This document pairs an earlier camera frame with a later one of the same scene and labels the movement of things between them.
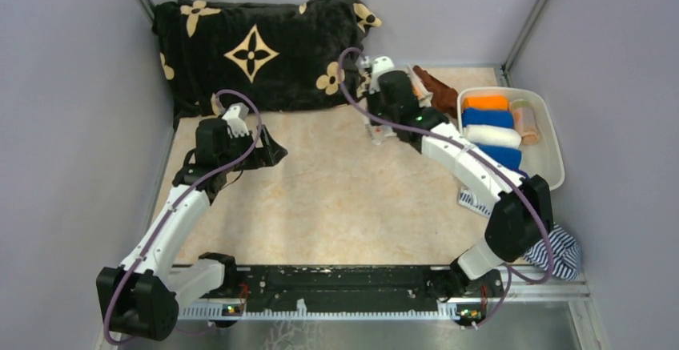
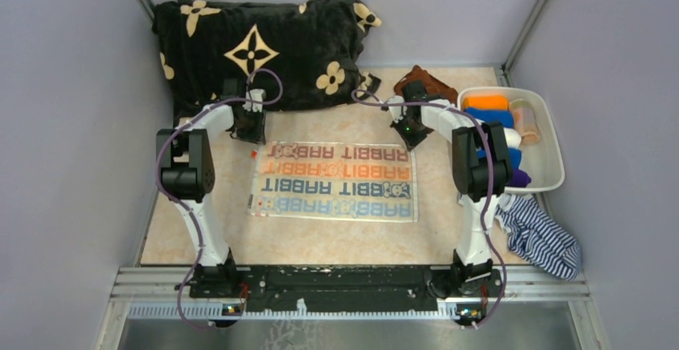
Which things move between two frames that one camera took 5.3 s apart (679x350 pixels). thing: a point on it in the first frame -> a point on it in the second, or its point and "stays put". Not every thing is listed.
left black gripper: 267,155 -> 257,135
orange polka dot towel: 525,121 stays put
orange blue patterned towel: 422,98 -> 335,181
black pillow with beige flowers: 279,55 stays put
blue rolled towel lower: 508,157 stays put
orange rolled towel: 486,102 stays put
